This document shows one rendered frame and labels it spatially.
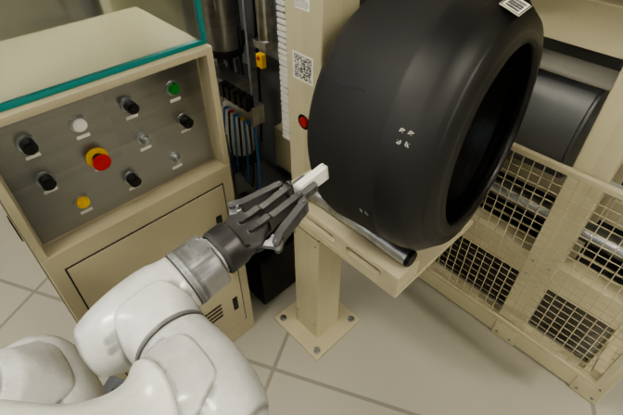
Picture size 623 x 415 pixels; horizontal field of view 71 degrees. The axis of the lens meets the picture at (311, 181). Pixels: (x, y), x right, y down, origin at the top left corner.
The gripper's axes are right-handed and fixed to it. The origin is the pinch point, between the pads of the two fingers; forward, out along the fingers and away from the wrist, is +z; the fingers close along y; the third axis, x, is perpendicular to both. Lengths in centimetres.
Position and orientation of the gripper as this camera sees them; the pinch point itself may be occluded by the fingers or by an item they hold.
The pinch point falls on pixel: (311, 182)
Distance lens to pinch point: 74.8
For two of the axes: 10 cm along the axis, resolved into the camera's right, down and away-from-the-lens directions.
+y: -6.9, -4.7, 5.5
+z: 7.1, -5.5, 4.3
